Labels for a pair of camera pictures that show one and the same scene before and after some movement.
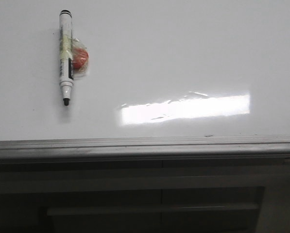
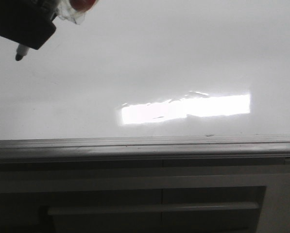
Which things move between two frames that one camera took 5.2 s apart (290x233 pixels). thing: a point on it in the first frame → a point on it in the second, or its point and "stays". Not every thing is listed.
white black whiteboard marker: [66, 55] → [21, 51]
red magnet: [80, 57] → [75, 10]
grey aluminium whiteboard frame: [145, 148] stays
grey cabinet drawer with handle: [251, 196] stays
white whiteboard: [156, 68] stays
